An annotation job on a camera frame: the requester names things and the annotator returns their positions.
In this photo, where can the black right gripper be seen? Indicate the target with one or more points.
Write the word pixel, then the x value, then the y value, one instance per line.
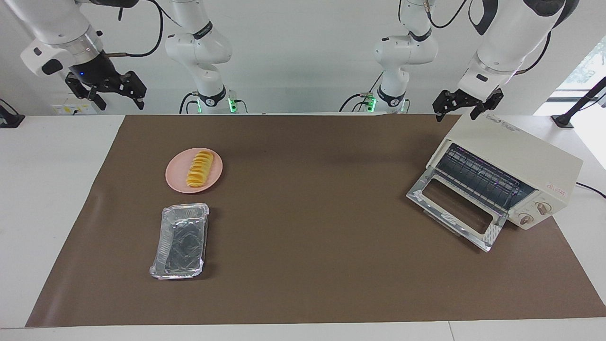
pixel 94 71

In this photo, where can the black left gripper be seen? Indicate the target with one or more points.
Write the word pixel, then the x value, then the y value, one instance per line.
pixel 473 102

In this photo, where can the golden ridged bread loaf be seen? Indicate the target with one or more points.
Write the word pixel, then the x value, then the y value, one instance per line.
pixel 200 169

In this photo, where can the aluminium foil baking tray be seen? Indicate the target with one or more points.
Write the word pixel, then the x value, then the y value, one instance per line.
pixel 182 244

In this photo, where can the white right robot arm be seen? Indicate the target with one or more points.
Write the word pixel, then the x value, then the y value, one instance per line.
pixel 52 23

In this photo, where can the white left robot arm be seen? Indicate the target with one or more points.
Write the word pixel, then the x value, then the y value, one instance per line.
pixel 506 38

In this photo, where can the cream toaster oven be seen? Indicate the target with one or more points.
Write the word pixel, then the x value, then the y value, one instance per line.
pixel 521 151

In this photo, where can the metal oven rack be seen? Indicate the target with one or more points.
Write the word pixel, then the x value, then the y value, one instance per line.
pixel 483 177

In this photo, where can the glass oven door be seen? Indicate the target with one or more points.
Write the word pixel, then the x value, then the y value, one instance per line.
pixel 426 199

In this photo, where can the cream oven knob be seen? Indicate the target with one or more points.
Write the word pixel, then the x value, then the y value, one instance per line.
pixel 526 219
pixel 542 207

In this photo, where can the pink round plate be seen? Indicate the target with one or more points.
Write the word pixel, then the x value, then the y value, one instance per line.
pixel 177 177

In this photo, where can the brown table mat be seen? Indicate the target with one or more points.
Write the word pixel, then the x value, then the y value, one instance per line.
pixel 307 260

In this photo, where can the white wall power socket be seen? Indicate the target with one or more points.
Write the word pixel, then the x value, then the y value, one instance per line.
pixel 71 109

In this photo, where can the black clamp mount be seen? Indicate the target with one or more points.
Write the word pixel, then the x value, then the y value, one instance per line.
pixel 9 118

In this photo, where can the black camera stand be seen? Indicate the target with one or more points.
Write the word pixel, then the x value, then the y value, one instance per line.
pixel 580 102

